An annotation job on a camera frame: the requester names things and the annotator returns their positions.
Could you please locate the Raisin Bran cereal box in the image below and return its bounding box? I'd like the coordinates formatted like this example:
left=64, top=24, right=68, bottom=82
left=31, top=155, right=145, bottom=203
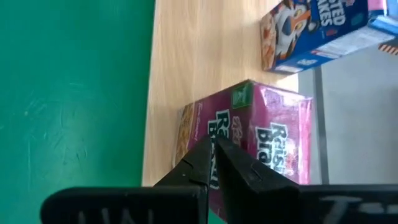
left=172, top=79, right=313, bottom=222

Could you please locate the wooden shelf board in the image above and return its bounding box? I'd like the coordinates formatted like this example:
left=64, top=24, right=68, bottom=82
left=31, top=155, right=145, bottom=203
left=141, top=0, right=299, bottom=187

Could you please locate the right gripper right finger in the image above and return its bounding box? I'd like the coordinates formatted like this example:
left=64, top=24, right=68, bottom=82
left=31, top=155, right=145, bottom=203
left=216, top=136, right=301, bottom=224

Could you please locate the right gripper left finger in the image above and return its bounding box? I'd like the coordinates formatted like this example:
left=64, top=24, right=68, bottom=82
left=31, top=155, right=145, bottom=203
left=154, top=134, right=216, bottom=189

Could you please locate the Frosted Flakes cereal box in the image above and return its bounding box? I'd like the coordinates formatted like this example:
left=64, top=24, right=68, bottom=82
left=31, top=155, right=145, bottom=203
left=259, top=0, right=398, bottom=75

